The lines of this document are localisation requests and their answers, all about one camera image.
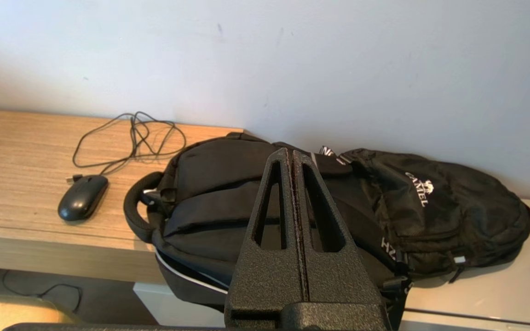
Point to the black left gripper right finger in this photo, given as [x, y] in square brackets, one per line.
[343, 285]

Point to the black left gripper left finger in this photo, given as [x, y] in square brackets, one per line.
[265, 285]

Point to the large black HZ backpack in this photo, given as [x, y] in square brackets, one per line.
[219, 193]

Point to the black Camel logo backpack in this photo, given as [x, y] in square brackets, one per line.
[467, 220]

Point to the black computer mouse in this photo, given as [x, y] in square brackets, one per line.
[82, 197]

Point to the wooden desk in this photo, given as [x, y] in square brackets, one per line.
[21, 184]

